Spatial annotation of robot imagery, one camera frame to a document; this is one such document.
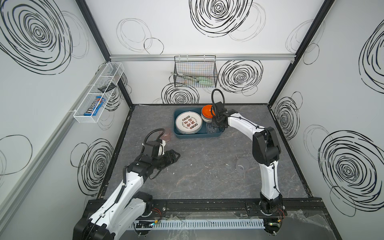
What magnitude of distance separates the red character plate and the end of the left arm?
294 mm

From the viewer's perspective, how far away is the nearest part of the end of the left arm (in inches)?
26.4

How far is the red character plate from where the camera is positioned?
1033 millimetres
